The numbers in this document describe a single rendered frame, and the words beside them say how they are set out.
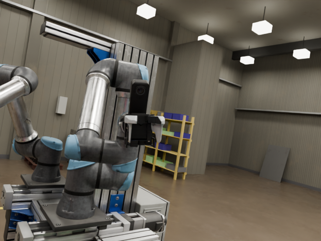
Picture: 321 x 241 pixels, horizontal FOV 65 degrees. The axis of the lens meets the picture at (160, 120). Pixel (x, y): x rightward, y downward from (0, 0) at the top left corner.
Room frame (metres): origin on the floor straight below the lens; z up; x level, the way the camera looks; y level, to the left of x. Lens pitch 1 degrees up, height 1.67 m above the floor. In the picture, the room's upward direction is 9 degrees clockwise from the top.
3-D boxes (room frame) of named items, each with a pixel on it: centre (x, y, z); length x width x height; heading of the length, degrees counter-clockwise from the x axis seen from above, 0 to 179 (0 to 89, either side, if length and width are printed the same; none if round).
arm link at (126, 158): (0.80, 0.11, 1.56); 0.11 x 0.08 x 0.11; 103
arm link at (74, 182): (1.03, 0.28, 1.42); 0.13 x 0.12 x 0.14; 103
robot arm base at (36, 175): (1.42, 0.59, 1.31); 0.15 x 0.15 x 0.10
